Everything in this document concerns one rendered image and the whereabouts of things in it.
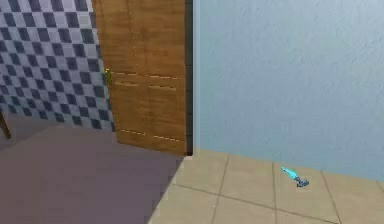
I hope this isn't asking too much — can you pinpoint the small blue tool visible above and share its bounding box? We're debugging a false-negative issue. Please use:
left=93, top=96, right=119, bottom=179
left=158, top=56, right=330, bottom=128
left=280, top=166, right=310, bottom=188

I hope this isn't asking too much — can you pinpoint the brown wooden furniture leg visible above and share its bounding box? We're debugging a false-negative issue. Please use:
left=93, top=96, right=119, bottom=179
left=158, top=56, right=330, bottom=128
left=0, top=109, right=12, bottom=140

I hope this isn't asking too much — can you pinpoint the brown wooden room door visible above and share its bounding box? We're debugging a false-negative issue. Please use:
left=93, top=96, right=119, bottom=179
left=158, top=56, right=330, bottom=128
left=91, top=0, right=188, bottom=157

